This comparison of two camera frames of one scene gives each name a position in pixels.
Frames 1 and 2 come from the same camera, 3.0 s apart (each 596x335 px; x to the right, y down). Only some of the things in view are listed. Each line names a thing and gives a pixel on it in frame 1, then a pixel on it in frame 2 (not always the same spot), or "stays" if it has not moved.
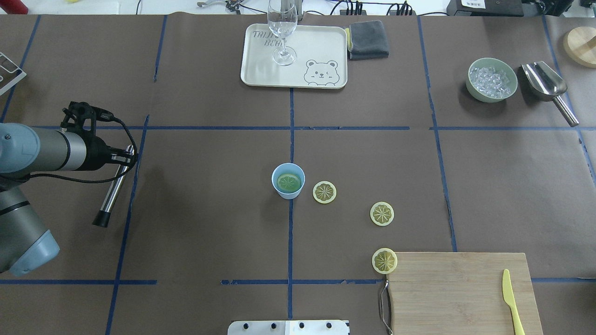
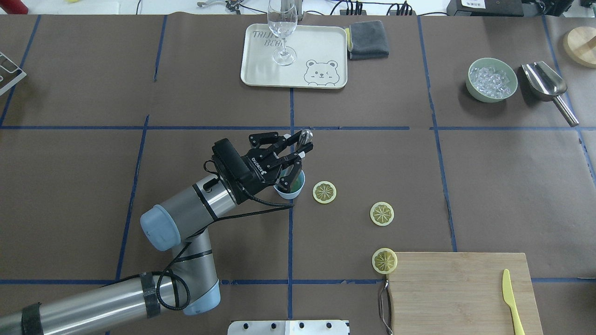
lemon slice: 324,192 stays
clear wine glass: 282,19 stays
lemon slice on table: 382,213 stays
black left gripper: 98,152 to 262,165
